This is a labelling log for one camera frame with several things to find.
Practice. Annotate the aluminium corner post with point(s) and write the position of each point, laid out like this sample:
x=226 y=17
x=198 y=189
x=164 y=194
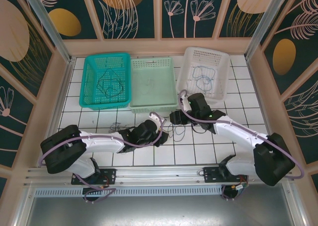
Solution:
x=264 y=24
x=49 y=24

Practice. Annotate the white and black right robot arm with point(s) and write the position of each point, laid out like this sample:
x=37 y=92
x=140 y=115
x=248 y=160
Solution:
x=236 y=131

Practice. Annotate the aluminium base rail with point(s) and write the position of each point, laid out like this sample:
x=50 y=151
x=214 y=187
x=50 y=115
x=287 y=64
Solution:
x=159 y=172

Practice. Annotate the grey metal panel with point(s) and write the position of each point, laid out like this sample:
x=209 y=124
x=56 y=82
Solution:
x=159 y=211

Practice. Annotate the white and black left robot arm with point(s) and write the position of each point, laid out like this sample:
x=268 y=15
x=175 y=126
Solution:
x=104 y=142

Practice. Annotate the aluminium side rail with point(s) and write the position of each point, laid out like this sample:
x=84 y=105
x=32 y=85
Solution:
x=56 y=111

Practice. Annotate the teal plastic basket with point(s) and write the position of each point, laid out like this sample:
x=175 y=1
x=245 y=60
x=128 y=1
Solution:
x=105 y=62

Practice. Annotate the light green plastic basket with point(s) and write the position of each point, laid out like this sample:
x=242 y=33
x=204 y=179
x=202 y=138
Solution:
x=154 y=97

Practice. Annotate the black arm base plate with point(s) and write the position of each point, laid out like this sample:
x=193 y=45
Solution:
x=109 y=176
x=211 y=175

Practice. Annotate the white plastic basket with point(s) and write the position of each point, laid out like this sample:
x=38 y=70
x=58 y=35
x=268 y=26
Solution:
x=202 y=55

